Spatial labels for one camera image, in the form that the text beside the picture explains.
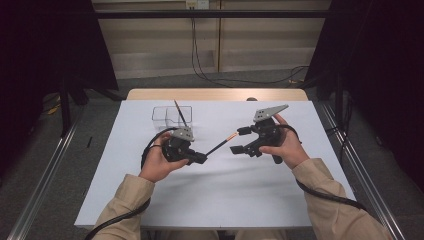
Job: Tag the aluminium floor rail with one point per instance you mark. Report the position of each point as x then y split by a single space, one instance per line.
383 206
43 180

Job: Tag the dark horizontal rail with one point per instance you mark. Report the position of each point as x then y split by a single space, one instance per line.
266 14

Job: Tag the white wall socket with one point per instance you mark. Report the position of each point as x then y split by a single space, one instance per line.
201 4

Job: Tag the white table board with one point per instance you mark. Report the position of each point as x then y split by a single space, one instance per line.
233 200

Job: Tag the black curtain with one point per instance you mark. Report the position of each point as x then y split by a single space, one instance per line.
383 66
50 50

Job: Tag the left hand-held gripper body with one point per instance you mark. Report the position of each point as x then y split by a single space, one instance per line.
176 150

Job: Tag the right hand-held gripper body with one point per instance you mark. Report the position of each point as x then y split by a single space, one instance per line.
268 133

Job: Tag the person's left hand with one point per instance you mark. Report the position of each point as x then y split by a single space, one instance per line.
155 163

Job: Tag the person's right hand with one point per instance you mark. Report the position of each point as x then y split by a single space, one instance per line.
291 150

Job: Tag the clear acrylic pen holder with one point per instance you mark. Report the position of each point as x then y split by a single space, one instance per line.
158 113

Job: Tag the black metal stand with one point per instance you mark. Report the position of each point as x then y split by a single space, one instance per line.
339 106
65 113

